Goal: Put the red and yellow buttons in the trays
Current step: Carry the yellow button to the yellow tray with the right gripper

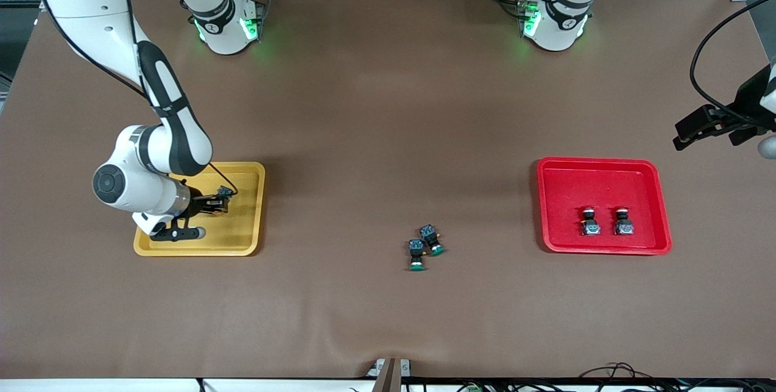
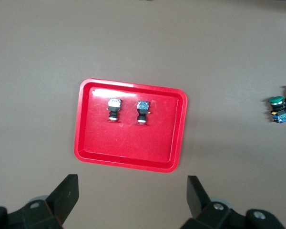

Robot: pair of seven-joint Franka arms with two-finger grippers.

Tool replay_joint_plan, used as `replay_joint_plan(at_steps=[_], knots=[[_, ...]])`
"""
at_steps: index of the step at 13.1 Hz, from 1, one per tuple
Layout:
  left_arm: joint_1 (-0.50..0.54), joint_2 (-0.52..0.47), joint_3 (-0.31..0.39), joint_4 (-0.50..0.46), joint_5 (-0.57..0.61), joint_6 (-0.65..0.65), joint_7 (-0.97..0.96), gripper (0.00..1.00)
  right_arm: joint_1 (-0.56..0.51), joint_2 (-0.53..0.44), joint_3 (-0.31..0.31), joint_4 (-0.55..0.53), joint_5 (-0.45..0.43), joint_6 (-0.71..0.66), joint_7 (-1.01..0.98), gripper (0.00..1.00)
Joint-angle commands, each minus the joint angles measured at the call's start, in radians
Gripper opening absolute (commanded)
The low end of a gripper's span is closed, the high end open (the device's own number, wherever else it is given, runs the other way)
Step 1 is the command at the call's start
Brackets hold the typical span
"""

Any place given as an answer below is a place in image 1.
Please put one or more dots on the yellow plastic tray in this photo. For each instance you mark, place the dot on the yellow plastic tray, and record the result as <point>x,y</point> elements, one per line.
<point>242,234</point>

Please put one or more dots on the red plastic tray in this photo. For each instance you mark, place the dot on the red plastic tray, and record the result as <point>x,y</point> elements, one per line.
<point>600,186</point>

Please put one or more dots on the green push button switch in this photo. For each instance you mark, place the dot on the green push button switch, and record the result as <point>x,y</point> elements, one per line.
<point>429,234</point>
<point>416,249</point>

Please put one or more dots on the brown table cloth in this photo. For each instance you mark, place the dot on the brown table cloth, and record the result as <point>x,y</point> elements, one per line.
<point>388,107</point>

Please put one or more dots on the red push button switch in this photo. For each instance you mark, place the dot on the red push button switch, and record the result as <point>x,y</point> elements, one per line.
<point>590,225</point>
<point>624,225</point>

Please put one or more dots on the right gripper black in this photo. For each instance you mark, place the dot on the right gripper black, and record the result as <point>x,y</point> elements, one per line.
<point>198,203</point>

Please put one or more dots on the grey metal table bracket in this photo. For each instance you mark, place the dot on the grey metal table bracket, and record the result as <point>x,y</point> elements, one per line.
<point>389,374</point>

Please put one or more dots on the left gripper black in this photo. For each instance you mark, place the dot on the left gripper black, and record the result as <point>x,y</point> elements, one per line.
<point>750,103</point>

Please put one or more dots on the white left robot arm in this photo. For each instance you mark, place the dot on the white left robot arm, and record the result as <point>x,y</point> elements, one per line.
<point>558,22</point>

